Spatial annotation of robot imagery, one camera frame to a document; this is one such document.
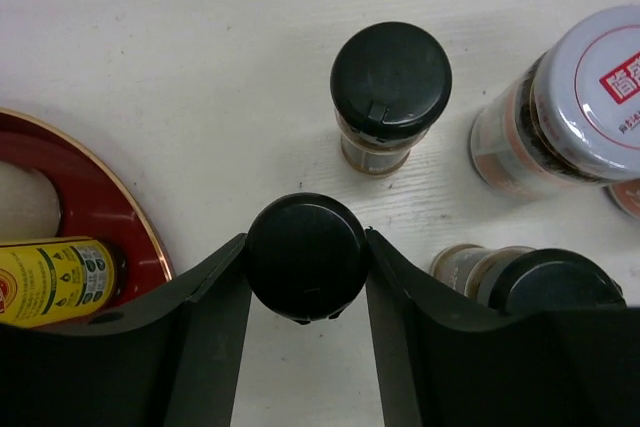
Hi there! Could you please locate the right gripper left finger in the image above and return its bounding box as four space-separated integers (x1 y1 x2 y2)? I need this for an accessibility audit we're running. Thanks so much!
1 235 251 426

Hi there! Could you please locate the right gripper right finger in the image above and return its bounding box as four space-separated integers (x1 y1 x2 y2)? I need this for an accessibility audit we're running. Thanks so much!
366 229 639 426

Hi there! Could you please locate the black-cap spice bottle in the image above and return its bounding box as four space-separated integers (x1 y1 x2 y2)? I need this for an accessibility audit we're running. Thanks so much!
329 21 453 177
429 244 627 314
245 192 368 325

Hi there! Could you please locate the yellow-label beige-cap spice bottle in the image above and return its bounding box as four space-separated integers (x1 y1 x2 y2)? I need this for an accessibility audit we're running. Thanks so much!
1 237 127 328

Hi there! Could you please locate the round red lacquer tray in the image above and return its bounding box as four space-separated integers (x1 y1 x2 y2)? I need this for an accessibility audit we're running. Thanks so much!
1 109 172 319

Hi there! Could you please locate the white-lid spice jar right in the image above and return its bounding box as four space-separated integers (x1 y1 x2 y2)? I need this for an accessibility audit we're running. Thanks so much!
606 179 640 219

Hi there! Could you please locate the white-lid spice jar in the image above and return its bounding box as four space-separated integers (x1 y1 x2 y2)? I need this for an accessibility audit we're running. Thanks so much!
469 5 639 199
606 179 640 219

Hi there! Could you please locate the white-lid spice jar left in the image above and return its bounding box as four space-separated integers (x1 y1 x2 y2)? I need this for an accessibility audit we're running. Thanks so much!
469 5 639 199

